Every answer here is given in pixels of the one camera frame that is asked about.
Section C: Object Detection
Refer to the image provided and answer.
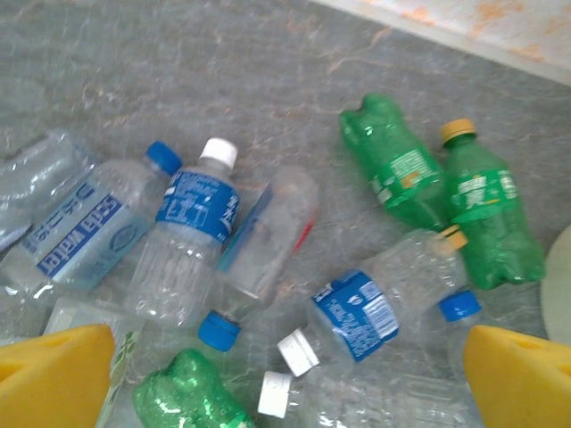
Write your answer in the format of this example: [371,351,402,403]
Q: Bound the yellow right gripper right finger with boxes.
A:
[462,325,571,428]

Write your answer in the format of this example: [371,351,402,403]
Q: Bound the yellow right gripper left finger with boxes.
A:
[0,324,117,428]

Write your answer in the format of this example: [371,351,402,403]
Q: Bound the clear bottle green-white label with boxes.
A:
[42,297,147,428]

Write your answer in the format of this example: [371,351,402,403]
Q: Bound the blue-cap bottle round-logo label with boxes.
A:
[436,289,487,384]

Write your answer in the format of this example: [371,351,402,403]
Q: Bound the green crinkled plastic bottle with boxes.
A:
[132,347,256,428]

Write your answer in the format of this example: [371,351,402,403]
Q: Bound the soda water bottle blue cap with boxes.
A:
[0,140,184,298]

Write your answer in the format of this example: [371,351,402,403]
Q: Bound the crushed clear label-less bottle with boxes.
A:
[0,128,97,251]

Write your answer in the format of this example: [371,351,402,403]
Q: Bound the clear white-cap bottle no label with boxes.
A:
[257,369,474,428]

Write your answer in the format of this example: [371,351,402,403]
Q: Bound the white-cap bottle dark blue label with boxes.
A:
[123,136,242,330]

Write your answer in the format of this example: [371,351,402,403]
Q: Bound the clear bottle light-blue red label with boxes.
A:
[197,165,321,353]

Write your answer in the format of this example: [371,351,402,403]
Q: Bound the cream plastic bin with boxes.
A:
[539,225,571,353]

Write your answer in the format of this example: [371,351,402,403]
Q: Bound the green bottle white-logo label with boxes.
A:
[439,118,548,291]

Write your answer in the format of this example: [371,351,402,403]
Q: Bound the white-cap bottle barcode blue label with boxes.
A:
[276,227,469,378]

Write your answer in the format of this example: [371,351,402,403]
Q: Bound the green bottle ingredient-panel label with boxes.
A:
[338,92,469,251]

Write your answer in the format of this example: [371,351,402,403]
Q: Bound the white wall base strip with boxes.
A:
[310,0,571,86]

